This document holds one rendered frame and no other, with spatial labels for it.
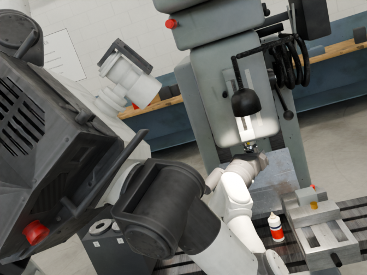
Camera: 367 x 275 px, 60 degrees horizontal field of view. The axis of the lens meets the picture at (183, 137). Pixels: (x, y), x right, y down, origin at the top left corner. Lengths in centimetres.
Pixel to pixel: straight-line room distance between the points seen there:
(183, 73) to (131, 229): 97
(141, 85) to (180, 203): 23
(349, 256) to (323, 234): 9
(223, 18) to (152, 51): 447
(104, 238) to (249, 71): 76
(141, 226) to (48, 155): 17
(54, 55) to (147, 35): 162
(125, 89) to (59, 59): 521
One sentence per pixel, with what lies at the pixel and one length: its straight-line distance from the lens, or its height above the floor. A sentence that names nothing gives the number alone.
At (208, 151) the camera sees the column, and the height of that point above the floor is 115.
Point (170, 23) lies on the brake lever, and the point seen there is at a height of 170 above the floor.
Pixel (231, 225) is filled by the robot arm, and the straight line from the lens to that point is 81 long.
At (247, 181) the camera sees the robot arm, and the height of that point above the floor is 124.
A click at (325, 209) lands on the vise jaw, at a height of 102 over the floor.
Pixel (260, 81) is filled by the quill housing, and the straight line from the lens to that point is 92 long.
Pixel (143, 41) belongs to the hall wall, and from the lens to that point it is 532.
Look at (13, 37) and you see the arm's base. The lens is 68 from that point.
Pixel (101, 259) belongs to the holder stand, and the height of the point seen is 101.
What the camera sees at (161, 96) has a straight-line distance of 484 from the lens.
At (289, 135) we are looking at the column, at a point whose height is 112.
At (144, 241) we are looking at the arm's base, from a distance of 52.
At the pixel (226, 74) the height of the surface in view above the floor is 154.
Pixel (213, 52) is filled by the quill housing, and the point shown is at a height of 160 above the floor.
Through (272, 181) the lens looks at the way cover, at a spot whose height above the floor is 96.
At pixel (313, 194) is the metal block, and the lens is 115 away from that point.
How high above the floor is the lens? 166
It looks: 17 degrees down
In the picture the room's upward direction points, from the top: 19 degrees counter-clockwise
